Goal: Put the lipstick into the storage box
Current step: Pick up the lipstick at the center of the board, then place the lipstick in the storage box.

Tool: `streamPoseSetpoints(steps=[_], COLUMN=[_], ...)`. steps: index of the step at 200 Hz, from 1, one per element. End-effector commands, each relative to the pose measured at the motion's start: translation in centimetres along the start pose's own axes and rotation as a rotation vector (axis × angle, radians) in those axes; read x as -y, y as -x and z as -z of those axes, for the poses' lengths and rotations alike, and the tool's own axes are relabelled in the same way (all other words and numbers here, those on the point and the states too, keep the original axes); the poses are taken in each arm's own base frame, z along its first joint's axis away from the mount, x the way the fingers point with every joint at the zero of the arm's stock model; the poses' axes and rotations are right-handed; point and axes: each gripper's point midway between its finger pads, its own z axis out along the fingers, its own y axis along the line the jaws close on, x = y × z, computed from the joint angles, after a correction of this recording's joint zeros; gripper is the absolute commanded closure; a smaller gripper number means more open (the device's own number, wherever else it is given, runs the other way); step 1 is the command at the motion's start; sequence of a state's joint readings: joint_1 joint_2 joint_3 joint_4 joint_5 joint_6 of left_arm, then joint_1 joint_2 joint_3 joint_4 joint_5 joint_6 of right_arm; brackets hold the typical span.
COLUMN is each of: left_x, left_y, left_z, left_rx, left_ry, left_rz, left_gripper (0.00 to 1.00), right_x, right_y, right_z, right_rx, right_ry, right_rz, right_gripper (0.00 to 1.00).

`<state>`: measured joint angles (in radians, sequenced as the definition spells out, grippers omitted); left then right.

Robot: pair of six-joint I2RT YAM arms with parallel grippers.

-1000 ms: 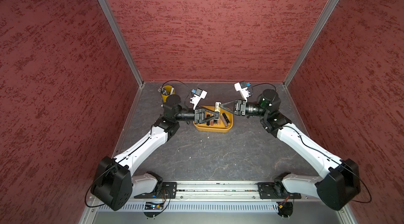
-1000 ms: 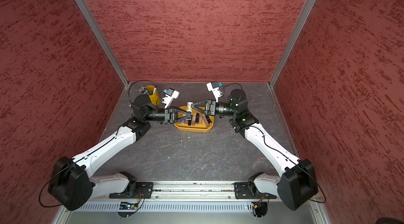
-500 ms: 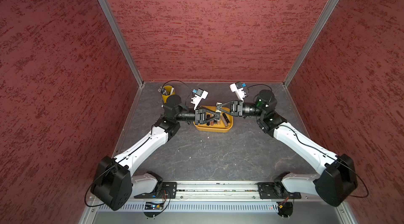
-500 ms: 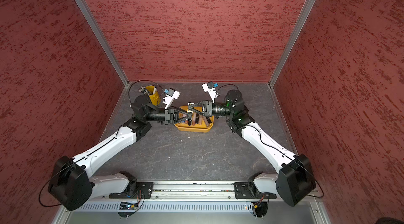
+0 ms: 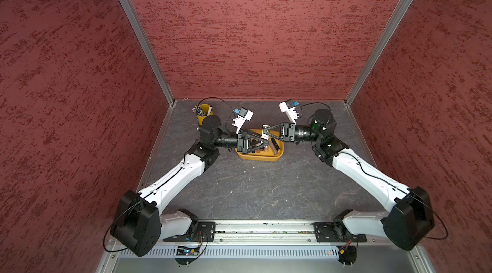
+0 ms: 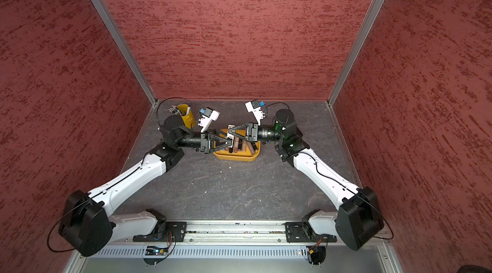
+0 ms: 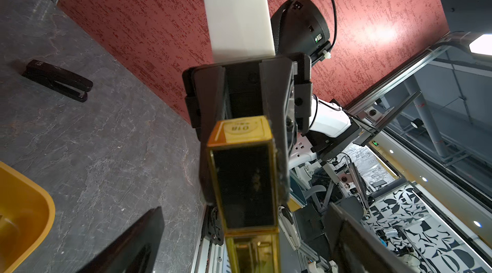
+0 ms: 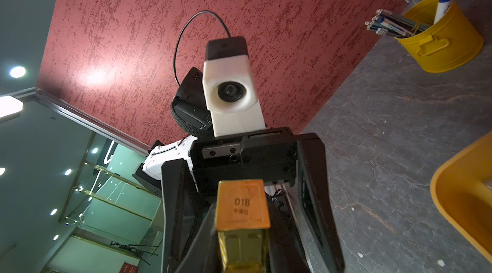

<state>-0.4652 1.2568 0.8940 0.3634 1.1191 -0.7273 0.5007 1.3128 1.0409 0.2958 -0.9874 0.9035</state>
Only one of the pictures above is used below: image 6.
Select right aluminium corner post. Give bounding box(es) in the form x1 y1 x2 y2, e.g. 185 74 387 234
327 0 385 108

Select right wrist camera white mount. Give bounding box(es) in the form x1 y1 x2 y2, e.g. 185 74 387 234
245 99 265 126

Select aluminium corner post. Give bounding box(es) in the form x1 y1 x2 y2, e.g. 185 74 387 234
91 0 158 107
327 0 385 108

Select yellow metal pen cup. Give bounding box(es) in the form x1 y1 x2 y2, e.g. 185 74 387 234
178 104 196 129

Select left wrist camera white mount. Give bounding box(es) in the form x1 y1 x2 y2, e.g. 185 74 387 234
198 108 220 133

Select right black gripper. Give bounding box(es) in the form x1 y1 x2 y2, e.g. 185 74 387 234
230 121 285 142

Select aluminium front rail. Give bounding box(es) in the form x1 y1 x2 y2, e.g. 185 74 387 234
76 218 389 246

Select pens in yellow cup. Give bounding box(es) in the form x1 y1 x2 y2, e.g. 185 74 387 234
169 105 185 117

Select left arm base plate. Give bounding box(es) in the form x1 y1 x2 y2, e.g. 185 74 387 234
133 221 188 243

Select left aluminium corner post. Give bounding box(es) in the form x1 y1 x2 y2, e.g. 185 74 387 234
91 0 158 107

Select yellow plastic storage box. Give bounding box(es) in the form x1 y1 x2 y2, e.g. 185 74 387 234
214 129 261 162

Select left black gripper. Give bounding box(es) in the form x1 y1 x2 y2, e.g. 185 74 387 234
176 127 234 155

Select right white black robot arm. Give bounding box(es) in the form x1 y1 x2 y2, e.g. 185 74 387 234
228 109 384 251

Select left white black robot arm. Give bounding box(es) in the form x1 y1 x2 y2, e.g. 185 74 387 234
57 115 233 256

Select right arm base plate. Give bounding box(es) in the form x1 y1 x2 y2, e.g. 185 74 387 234
284 222 337 243

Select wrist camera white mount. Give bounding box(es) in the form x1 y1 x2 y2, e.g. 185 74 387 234
245 99 265 126
198 108 220 133

